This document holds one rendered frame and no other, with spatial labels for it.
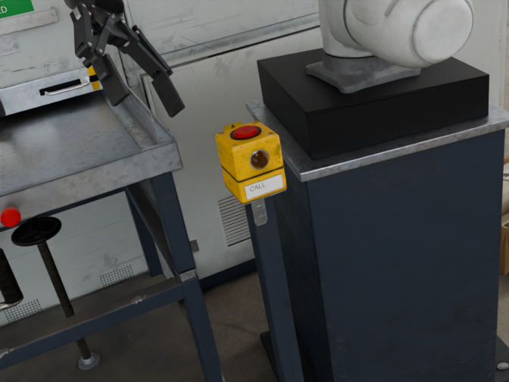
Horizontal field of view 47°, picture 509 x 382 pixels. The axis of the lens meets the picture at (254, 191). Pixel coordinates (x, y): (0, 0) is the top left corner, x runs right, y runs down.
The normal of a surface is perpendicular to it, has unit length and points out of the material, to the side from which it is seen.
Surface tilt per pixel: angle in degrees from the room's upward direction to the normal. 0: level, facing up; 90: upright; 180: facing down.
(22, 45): 90
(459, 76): 3
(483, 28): 90
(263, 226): 90
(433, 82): 3
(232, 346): 0
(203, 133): 90
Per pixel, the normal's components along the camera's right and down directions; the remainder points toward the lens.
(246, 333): -0.16, -0.87
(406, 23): -0.59, 0.32
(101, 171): 0.40, 0.38
